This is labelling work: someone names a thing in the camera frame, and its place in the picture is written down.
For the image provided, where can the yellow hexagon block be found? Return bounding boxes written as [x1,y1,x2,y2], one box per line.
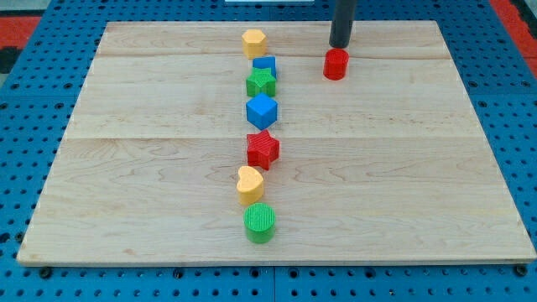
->
[242,29,267,60]

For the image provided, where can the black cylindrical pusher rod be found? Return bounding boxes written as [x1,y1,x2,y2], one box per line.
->
[329,0,357,49]

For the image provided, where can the blue cube block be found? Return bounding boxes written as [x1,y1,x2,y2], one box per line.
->
[246,93,278,130]

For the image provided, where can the red star block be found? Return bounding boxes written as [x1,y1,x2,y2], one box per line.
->
[247,129,280,170]

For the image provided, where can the yellow heart block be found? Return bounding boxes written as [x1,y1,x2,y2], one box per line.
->
[236,166,264,206]

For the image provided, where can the wooden board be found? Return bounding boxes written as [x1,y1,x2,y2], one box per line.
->
[18,21,536,267]

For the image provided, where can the blue block behind star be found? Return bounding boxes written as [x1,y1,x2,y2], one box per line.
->
[253,56,277,78]

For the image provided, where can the green cylinder block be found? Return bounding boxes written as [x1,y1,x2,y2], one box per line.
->
[243,202,276,244]

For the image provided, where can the red cylinder block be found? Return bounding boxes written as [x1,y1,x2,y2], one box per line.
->
[323,48,349,81]

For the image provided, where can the green star block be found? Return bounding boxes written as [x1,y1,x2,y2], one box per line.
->
[246,67,277,97]

